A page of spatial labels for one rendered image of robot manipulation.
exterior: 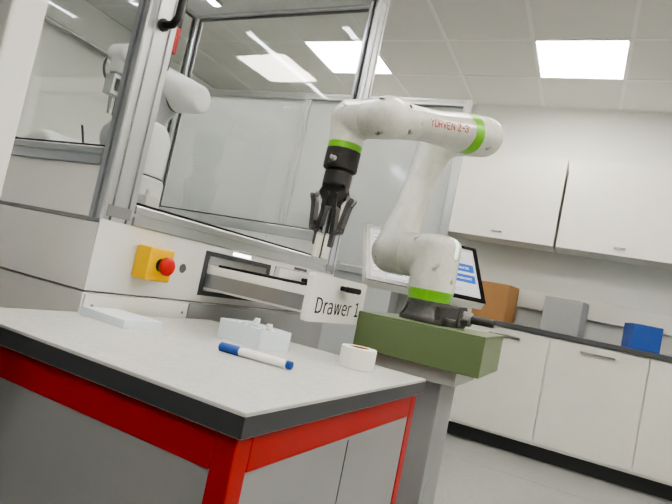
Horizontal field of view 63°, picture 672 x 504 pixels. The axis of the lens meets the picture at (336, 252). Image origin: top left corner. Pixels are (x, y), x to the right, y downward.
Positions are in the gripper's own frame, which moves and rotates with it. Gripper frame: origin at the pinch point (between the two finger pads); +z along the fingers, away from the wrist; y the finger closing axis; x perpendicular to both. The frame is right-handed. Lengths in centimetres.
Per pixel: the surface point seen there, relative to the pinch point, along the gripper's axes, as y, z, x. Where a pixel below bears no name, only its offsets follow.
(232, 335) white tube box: 4.4, 23.1, -37.0
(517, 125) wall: -25, -162, 359
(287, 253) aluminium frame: -20.2, 3.2, 17.3
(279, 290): 1.1, 13.1, -17.8
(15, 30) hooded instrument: -1, -13, -88
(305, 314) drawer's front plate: 10.2, 16.8, -19.8
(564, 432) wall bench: 62, 74, 289
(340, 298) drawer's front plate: 11.0, 12.0, -5.3
